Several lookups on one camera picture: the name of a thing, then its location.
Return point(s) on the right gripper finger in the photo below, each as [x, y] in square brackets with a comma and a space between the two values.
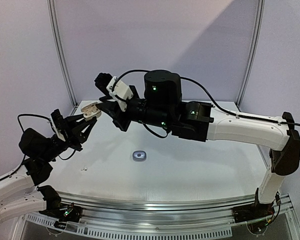
[111, 109]
[105, 98]

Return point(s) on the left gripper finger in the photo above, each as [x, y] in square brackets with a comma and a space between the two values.
[84, 129]
[76, 119]

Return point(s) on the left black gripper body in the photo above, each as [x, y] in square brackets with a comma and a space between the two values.
[72, 140]

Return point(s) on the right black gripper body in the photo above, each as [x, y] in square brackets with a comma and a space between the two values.
[120, 113]

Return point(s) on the white earbud charging case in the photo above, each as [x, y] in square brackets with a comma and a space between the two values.
[91, 111]

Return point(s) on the blue-grey earbud charging case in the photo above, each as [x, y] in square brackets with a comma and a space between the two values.
[139, 156]

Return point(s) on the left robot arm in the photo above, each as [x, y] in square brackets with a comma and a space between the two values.
[22, 192]

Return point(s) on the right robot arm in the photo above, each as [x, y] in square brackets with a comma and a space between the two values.
[162, 106]

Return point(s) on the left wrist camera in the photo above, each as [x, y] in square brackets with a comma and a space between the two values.
[57, 122]

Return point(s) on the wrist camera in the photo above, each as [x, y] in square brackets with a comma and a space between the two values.
[57, 122]
[115, 89]

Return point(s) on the left aluminium frame post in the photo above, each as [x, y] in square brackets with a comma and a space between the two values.
[52, 10]

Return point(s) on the aluminium frame post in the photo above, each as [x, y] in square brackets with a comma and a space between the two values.
[52, 10]
[252, 52]

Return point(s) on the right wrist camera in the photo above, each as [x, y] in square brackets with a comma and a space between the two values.
[115, 89]

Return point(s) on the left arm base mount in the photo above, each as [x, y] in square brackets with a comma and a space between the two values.
[63, 212]

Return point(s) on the front aluminium rail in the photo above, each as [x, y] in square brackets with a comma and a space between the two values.
[227, 211]

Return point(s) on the perforated cable tray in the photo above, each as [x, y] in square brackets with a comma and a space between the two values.
[105, 231]

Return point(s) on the right aluminium frame post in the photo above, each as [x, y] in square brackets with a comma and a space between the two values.
[252, 52]

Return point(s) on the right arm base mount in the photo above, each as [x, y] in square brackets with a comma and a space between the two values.
[253, 211]

